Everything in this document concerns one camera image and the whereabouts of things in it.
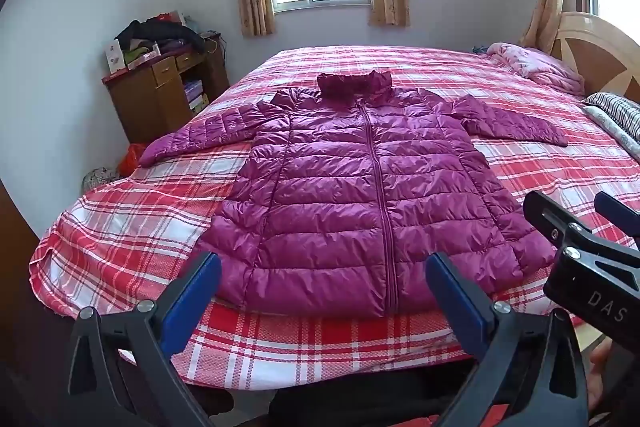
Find magenta quilted down jacket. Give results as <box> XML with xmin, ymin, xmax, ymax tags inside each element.
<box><xmin>140</xmin><ymin>72</ymin><xmax>567</xmax><ymax>317</ymax></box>

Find pile of dark clothes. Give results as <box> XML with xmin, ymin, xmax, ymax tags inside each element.
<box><xmin>115</xmin><ymin>18</ymin><xmax>205</xmax><ymax>53</ymax></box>

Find person right hand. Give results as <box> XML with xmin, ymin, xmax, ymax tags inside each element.
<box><xmin>587</xmin><ymin>337</ymin><xmax>613</xmax><ymax>411</ymax></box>

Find striped pillow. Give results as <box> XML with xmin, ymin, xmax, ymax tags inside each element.
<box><xmin>582</xmin><ymin>92</ymin><xmax>640</xmax><ymax>160</ymax></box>

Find red plaid bed sheet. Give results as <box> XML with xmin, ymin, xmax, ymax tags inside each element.
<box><xmin>29</xmin><ymin>46</ymin><xmax>639</xmax><ymax>390</ymax></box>

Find wooden headboard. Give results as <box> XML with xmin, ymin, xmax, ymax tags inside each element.
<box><xmin>551</xmin><ymin>12</ymin><xmax>640</xmax><ymax>103</ymax></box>

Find pink floral quilt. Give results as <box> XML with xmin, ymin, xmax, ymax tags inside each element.
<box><xmin>487</xmin><ymin>42</ymin><xmax>586</xmax><ymax>96</ymax></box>

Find grey patterned bag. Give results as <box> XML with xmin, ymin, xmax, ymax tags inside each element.
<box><xmin>81</xmin><ymin>167</ymin><xmax>120</xmax><ymax>194</ymax></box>

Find red plastic bag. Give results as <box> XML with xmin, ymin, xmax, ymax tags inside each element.
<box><xmin>117</xmin><ymin>143</ymin><xmax>146</xmax><ymax>178</ymax></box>

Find wooden desk cabinet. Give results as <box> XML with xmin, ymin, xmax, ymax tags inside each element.
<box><xmin>102</xmin><ymin>34</ymin><xmax>230</xmax><ymax>144</ymax></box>

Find books on desk shelf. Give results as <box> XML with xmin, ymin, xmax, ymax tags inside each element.
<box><xmin>183</xmin><ymin>80</ymin><xmax>209</xmax><ymax>115</ymax></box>

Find white gift box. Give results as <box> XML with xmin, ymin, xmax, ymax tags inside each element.
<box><xmin>105</xmin><ymin>40</ymin><xmax>127</xmax><ymax>75</ymax></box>

